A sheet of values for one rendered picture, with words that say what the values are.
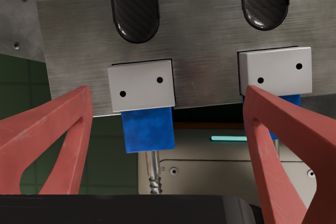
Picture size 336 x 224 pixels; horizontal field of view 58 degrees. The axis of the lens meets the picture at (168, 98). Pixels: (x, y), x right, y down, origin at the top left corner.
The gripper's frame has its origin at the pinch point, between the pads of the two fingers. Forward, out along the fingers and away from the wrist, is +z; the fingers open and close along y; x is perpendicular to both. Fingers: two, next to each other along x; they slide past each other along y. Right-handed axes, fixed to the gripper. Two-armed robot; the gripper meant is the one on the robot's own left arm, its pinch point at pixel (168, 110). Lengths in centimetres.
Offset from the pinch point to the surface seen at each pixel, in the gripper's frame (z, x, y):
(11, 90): 84, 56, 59
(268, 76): 10.3, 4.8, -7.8
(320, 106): 15.8, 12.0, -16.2
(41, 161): 71, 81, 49
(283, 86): 10.0, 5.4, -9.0
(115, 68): 10.6, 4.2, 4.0
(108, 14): 15.0, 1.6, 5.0
